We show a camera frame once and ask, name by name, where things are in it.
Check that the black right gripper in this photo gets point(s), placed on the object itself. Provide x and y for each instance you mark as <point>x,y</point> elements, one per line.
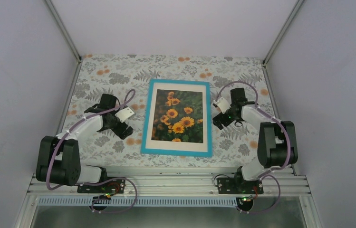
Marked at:
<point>225,122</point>

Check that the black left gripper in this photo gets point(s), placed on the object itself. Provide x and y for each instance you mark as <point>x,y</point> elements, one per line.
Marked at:
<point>118,131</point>

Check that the teal wooden picture frame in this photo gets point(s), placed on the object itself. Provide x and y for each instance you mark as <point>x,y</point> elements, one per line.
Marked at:
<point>209,126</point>

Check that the white mat board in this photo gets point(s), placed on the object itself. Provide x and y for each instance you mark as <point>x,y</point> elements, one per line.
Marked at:
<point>177,148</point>

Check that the sunflower photo print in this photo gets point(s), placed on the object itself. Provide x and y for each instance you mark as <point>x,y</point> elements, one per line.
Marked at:
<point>178,116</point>

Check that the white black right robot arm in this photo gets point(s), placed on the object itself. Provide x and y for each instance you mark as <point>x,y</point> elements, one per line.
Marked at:
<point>277,143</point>

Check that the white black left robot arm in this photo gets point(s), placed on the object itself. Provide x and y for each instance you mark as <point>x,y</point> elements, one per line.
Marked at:
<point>59,161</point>

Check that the floral patterned tablecloth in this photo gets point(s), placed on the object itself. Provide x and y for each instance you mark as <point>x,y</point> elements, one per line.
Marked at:
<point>117,74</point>

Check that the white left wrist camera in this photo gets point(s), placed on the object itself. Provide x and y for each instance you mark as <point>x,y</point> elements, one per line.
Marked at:
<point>124,114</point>

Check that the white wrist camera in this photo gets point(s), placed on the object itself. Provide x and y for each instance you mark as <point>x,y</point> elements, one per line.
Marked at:
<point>124,114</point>
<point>222,104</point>

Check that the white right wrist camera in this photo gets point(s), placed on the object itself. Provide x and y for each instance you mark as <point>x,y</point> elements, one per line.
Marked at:
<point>222,104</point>

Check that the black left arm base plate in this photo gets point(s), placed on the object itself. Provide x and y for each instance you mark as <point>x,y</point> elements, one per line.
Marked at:
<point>111,185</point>

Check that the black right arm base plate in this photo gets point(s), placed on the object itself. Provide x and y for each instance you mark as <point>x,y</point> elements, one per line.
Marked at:
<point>227,185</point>

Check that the aluminium mounting rail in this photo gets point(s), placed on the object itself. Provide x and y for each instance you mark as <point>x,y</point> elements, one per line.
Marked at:
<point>205,185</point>

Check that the grey slotted cable duct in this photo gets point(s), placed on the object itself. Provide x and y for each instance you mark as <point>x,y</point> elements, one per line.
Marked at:
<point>141,201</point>

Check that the left aluminium corner post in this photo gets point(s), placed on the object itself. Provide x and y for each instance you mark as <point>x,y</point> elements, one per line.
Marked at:
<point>59,22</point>

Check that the aluminium corner post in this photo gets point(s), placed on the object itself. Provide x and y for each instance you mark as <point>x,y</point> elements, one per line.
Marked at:
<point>282,32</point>
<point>59,22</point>

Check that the right aluminium corner post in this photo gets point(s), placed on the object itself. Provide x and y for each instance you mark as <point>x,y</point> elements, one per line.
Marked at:
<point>282,32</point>

